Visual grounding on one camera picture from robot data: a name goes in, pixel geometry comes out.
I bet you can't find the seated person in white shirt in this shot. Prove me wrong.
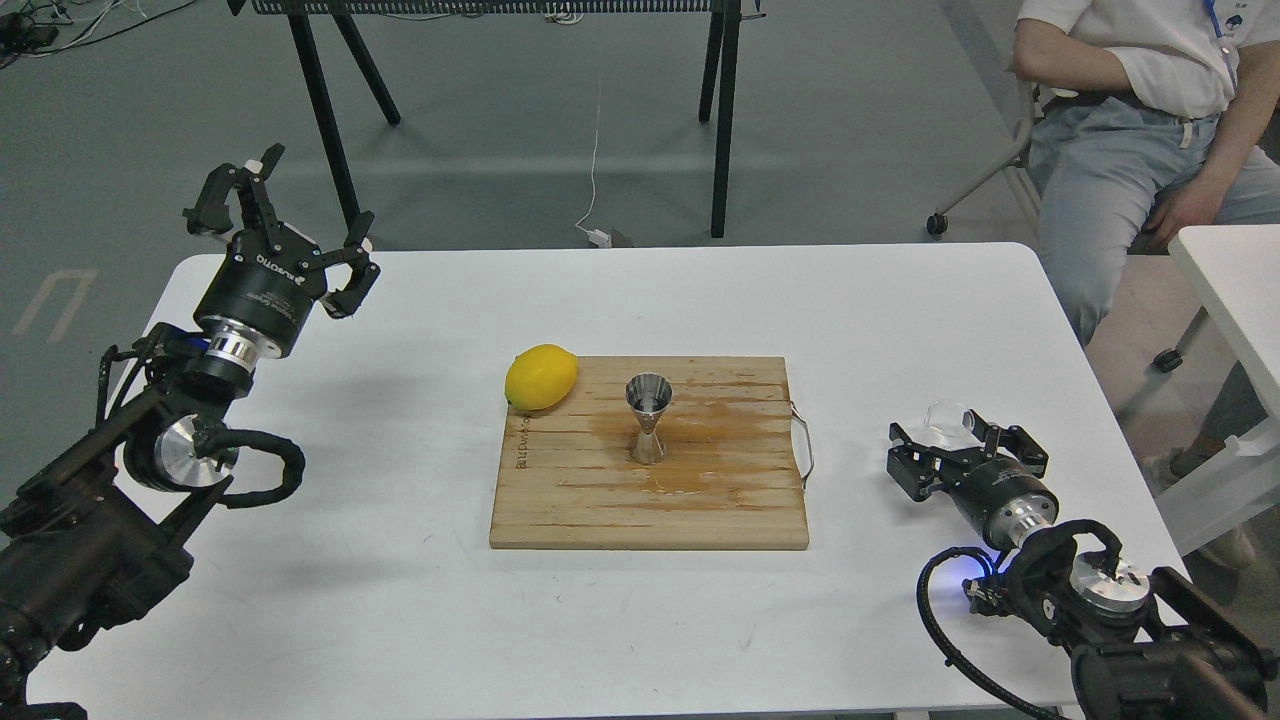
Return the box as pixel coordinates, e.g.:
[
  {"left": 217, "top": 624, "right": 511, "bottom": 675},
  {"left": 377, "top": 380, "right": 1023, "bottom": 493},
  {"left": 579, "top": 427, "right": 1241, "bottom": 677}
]
[{"left": 1012, "top": 1, "right": 1279, "bottom": 345}]

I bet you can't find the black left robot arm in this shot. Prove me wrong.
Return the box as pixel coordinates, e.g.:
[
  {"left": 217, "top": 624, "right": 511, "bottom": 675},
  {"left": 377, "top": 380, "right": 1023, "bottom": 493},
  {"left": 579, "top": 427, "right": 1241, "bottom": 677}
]
[{"left": 1, "top": 143, "right": 380, "bottom": 719}]

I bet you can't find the white side table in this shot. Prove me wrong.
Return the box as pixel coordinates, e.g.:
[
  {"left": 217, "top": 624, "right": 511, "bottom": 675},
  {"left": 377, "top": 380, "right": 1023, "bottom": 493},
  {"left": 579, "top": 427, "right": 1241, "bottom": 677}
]
[{"left": 1152, "top": 224, "right": 1280, "bottom": 559}]

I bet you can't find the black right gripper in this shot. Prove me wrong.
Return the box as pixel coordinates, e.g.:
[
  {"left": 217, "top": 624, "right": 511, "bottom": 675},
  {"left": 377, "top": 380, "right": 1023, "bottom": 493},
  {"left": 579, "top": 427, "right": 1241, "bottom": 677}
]
[{"left": 886, "top": 409, "right": 1059, "bottom": 551}]

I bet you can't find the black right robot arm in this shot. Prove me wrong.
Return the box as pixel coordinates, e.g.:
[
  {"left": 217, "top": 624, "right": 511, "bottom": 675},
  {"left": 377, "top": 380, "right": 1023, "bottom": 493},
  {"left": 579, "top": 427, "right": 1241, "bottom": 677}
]
[{"left": 886, "top": 410, "right": 1277, "bottom": 719}]

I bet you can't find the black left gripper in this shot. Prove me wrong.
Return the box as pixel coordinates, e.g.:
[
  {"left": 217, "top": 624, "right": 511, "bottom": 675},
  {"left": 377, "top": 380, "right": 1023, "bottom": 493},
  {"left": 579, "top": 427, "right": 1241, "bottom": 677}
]
[{"left": 182, "top": 143, "right": 381, "bottom": 359}]

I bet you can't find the floor cables top left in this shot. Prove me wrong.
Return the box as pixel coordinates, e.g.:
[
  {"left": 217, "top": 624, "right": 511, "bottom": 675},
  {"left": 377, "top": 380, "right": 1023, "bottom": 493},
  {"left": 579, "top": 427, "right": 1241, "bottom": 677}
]
[{"left": 0, "top": 0, "right": 201, "bottom": 69}]

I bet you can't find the black metal frame table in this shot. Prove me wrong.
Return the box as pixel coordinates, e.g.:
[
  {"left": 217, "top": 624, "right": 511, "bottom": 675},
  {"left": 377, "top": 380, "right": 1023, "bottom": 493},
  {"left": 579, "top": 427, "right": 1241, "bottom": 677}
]
[{"left": 227, "top": 1, "right": 759, "bottom": 240}]

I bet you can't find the small clear glass cup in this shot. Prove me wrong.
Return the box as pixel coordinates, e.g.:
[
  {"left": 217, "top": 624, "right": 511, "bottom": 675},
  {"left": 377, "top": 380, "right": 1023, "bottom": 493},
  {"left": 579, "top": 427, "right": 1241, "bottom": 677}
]
[{"left": 922, "top": 398, "right": 979, "bottom": 450}]

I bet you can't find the yellow lemon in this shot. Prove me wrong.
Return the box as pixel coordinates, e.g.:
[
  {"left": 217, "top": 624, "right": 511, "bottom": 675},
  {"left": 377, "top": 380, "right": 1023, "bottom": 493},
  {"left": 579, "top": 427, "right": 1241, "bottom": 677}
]
[{"left": 504, "top": 343, "right": 579, "bottom": 411}]

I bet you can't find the wooden cutting board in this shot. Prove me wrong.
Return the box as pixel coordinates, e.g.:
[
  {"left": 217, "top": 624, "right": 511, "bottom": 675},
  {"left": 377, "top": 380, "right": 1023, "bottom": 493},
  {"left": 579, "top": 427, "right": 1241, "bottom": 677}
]
[{"left": 489, "top": 356, "right": 810, "bottom": 551}]

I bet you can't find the white cable with plug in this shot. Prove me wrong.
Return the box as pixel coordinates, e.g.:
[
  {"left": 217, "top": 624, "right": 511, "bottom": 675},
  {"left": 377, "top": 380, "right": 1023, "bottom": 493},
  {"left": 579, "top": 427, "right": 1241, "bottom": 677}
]
[{"left": 573, "top": 76, "right": 613, "bottom": 249}]

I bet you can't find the steel cocktail jigger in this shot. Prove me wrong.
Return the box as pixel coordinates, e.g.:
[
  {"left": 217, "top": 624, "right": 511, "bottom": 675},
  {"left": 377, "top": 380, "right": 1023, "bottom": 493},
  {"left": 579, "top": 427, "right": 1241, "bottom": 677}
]
[{"left": 625, "top": 372, "right": 673, "bottom": 465}]

